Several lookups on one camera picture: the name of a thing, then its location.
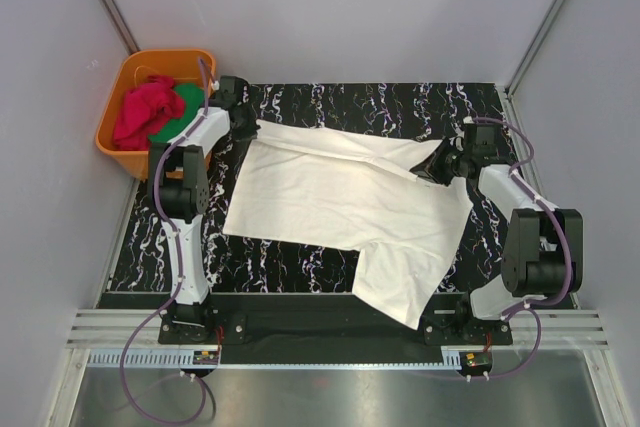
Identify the aluminium frame rail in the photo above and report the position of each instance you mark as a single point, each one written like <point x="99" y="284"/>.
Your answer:
<point x="555" y="329"/>

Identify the orange plastic basket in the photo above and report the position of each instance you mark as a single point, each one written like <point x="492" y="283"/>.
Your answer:
<point x="184" y="65"/>

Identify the right electronics board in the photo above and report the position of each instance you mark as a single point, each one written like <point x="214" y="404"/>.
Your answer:
<point x="476" y="363"/>

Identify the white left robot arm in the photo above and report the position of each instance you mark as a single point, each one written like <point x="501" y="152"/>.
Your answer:
<point x="178" y="185"/>

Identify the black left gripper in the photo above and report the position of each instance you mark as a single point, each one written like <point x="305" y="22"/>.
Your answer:
<point x="250" y="131"/>

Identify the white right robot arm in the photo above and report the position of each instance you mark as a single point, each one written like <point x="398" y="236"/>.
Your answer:
<point x="542" y="258"/>

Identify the green t-shirt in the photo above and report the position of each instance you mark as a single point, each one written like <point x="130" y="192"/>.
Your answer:
<point x="192" y="98"/>

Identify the white Coca-Cola t-shirt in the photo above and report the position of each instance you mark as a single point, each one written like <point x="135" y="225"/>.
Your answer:
<point x="354" y="192"/>

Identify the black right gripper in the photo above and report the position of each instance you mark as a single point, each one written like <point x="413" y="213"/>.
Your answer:
<point x="430" y="167"/>

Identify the left electronics board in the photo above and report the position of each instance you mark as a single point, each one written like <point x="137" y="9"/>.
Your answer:
<point x="206" y="357"/>

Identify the black marbled table mat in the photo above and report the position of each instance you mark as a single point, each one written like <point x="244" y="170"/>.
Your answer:
<point x="419" y="111"/>

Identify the electronics board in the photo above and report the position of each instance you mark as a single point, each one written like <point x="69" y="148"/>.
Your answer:
<point x="206" y="357"/>
<point x="476" y="363"/>

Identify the red t-shirt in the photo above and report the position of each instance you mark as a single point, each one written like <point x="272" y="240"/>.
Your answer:
<point x="145" y="110"/>

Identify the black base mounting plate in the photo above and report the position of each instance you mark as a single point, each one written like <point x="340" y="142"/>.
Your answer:
<point x="237" y="319"/>

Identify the white slotted cable duct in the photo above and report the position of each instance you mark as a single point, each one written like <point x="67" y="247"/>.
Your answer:
<point x="428" y="359"/>

